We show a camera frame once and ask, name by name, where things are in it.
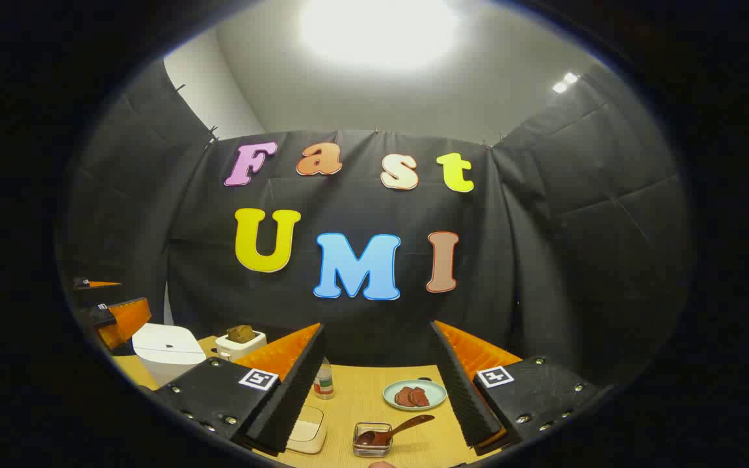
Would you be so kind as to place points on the black backdrop cloth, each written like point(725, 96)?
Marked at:
point(511, 260)

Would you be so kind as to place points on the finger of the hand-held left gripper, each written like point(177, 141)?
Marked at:
point(129, 320)
point(98, 284)

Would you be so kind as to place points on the large ceiling light panel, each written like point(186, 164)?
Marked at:
point(378, 29)

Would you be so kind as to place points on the brown bread slice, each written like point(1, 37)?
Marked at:
point(240, 333)

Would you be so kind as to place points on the pale green plate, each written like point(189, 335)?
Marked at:
point(438, 394)

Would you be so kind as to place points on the white toaster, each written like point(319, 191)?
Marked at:
point(244, 346)

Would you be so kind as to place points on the white rice cooker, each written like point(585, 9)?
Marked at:
point(166, 351)

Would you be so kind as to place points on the red meat slice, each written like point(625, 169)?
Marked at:
point(404, 396)
point(420, 396)

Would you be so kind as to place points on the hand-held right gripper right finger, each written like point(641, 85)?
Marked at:
point(456, 383)

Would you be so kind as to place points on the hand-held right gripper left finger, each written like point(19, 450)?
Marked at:
point(296, 390)

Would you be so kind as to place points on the small ceiling light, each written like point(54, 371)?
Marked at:
point(565, 82)

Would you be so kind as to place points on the brown wooden spoon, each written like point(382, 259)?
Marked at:
point(407, 426)

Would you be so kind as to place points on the clear glass chopstick holder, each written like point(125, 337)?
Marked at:
point(382, 450)

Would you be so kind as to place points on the clear plastic bottle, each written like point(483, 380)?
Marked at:
point(324, 383)

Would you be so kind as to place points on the white compartment tray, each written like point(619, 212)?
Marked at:
point(309, 437)

